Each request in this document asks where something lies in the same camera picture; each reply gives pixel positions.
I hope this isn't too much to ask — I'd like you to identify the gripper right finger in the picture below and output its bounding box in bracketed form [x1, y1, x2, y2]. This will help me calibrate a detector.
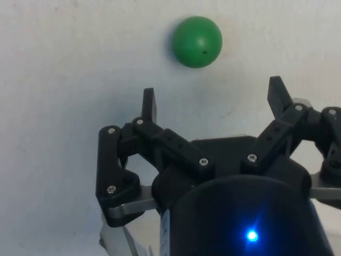
[240, 76, 341, 187]

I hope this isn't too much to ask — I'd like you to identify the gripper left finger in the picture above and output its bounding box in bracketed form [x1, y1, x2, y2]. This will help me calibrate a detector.
[95, 87, 216, 228]

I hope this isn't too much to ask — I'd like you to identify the green ball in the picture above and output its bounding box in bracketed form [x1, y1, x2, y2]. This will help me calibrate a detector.
[172, 15, 223, 69]

